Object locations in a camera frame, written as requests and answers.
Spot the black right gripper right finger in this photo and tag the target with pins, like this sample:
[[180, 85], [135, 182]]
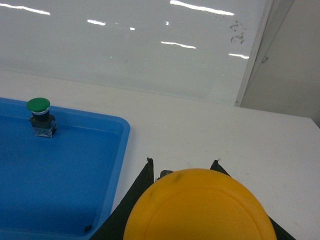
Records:
[[281, 233]]

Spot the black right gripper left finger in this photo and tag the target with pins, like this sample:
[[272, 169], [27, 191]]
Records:
[[114, 227]]

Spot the yellow mushroom push button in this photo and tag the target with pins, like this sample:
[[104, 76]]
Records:
[[198, 204]]

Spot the blue plastic tray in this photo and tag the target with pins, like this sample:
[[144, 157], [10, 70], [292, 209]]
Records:
[[61, 187]]

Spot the green mushroom push button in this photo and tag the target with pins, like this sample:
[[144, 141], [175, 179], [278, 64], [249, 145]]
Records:
[[43, 123]]

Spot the white glossy board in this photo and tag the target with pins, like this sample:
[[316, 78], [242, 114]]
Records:
[[198, 49]]

